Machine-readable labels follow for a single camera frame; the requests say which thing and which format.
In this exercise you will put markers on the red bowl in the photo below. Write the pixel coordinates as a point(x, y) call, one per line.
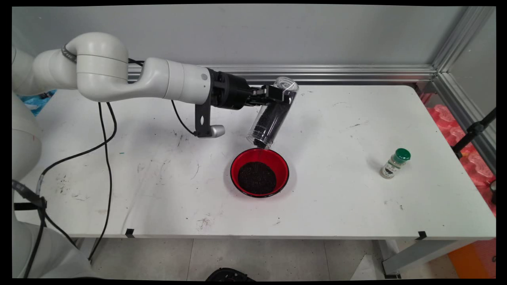
point(242, 159)

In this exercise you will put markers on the aluminium frame rail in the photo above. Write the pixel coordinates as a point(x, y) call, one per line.
point(317, 73)
point(455, 103)

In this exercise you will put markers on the grey metal table leg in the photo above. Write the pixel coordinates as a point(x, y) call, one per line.
point(416, 255)

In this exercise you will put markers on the blue plastic sheet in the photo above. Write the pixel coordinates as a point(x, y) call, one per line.
point(35, 101)

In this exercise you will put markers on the green-capped spice bottle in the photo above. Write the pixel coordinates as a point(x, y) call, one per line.
point(392, 166)

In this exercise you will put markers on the orange panel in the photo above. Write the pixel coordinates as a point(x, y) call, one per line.
point(471, 259)

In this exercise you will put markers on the clear plastic jar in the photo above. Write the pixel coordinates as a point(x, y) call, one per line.
point(265, 132)

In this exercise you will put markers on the black round floor object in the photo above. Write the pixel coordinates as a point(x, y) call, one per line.
point(229, 275)

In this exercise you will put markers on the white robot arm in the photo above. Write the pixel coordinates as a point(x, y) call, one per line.
point(103, 67)

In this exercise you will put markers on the aluminium frame post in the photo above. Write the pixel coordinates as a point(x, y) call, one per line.
point(461, 39)

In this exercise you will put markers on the black camera bracket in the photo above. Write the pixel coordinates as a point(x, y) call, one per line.
point(202, 118)

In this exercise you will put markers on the black tape piece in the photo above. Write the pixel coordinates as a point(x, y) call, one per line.
point(130, 233)
point(421, 235)

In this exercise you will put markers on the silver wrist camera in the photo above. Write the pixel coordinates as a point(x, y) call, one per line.
point(218, 131)

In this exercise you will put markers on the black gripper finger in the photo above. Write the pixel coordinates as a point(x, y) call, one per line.
point(277, 94)
point(257, 102)

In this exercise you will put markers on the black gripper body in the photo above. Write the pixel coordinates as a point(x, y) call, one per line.
point(231, 91)

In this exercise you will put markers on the red bubble wrap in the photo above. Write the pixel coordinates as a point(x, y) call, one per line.
point(475, 170)

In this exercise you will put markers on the black tripod stand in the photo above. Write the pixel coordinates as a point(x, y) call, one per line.
point(477, 127)

